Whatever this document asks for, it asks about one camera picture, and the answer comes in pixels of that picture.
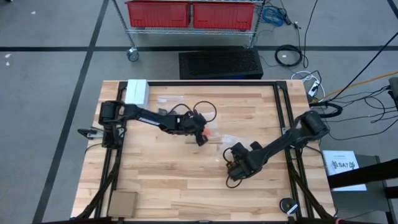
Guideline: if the brown cardboard piece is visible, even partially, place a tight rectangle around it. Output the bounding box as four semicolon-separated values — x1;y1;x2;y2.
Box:
108;190;139;218

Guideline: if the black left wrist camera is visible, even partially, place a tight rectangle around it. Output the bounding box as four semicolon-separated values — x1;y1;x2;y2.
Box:
183;113;200;129

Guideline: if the black coiled cable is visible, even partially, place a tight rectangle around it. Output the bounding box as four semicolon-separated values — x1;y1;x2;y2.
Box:
274;44;304;68

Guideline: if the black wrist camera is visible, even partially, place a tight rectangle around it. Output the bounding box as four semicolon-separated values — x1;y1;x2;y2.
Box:
183;113;200;129
230;142;249;158

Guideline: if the black bar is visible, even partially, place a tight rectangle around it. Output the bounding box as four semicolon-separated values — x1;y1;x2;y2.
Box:
326;158;398;190

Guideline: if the black aluminium table frame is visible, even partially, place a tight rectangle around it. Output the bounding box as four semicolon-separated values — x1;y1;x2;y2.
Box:
73;80;338;224

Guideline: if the red plastic bin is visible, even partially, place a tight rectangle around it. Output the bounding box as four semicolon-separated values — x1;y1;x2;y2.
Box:
192;1;256;31
125;0;191;29

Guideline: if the black perforated metal case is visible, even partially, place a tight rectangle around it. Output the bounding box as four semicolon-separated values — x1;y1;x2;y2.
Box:
178;49;264;80

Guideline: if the white cable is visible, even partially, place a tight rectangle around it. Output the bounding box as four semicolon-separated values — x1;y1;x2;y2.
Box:
290;70;326;100

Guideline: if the grey side table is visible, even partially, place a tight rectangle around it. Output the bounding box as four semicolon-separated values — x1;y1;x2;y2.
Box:
326;154;398;224

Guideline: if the black camera cable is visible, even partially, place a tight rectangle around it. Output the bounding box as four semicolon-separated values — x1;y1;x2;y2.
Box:
222;147;245;189
167;100;218;124

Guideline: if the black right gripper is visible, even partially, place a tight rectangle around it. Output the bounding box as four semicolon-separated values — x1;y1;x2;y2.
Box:
226;141;262;182

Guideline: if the yellow floor cable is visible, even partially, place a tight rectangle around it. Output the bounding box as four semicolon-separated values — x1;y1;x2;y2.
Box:
310;70;398;104

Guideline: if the black left camera cable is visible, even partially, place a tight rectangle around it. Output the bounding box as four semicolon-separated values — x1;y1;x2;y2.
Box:
167;100;218;124

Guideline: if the white cardboard box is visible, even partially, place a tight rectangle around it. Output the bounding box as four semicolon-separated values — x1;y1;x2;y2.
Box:
124;79;150;107

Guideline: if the white power strip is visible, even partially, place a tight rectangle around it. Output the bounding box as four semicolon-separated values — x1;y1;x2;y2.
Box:
307;80;321;98

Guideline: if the white printed booklet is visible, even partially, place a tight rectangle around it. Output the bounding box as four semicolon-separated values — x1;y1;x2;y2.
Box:
322;150;368;192

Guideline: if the black right camera cable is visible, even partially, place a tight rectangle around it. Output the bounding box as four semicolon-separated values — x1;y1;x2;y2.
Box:
222;147;245;189

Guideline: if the black hanging cable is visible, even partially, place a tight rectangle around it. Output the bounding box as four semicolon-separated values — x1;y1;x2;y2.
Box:
328;39;398;103

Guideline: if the blue coiled cable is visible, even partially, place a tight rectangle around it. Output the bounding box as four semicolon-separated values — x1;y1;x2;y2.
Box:
260;6;286;27

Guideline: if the chrome wire shelving cart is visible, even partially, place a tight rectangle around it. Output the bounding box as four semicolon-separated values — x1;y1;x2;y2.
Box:
111;0;267;62

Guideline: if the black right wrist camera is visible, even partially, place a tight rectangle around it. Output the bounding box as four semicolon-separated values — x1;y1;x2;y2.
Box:
230;142;249;158

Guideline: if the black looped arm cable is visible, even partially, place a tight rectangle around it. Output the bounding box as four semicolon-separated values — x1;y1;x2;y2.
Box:
308;101;344;119

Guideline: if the black tape roll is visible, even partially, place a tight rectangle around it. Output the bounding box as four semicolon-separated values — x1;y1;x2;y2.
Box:
279;197;299;215

